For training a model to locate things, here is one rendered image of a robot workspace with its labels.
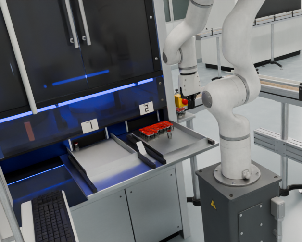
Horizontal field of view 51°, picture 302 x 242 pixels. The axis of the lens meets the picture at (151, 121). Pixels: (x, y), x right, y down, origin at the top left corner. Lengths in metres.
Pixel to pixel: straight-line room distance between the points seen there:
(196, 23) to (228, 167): 0.59
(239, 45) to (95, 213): 1.25
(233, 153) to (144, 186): 0.83
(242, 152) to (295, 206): 1.45
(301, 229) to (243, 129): 1.36
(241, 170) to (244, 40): 0.51
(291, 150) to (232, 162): 1.11
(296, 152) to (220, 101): 1.27
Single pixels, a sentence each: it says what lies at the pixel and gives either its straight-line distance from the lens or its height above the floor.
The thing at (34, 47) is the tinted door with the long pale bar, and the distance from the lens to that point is 1.57.
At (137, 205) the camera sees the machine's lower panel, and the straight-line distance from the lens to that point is 2.01.
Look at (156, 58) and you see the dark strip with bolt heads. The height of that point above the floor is 1.28.
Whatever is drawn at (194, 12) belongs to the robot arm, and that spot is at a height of 1.52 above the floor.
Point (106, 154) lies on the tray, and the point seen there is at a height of 0.88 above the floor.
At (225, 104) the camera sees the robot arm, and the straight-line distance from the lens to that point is 1.16.
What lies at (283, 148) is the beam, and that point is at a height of 0.50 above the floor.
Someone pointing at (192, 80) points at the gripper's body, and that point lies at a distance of 1.47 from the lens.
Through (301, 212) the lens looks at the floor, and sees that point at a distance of 2.64.
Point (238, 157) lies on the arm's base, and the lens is 1.29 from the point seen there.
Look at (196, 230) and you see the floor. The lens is 2.45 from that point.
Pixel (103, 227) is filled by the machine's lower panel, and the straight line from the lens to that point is 1.99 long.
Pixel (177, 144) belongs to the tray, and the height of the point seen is 0.88.
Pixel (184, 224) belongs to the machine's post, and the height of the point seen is 0.12.
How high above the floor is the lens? 1.60
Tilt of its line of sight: 21 degrees down
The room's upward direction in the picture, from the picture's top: 9 degrees counter-clockwise
